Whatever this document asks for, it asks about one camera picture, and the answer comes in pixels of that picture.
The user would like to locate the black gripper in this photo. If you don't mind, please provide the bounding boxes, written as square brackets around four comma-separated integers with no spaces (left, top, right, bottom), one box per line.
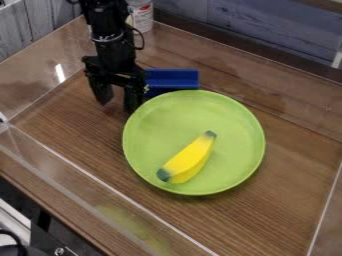
[81,31,145,113]

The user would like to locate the yellow toy banana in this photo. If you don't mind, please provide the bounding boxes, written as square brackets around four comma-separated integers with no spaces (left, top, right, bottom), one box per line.
[156,131,216,184]

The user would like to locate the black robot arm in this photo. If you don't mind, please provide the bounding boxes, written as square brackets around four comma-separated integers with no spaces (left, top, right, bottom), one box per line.
[65,0,145,113]

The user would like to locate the green round plate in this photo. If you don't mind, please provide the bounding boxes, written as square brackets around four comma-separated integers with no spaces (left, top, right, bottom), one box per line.
[121,90,265,196]

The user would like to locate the blue rectangular block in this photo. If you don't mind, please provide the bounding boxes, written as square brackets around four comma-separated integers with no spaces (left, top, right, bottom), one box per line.
[144,69,198,98]

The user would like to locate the clear acrylic enclosure walls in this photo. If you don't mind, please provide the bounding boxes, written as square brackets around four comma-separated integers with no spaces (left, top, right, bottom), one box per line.
[0,19,342,256]

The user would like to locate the black cable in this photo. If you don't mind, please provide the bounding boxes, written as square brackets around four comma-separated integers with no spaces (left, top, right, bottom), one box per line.
[0,229,27,256]

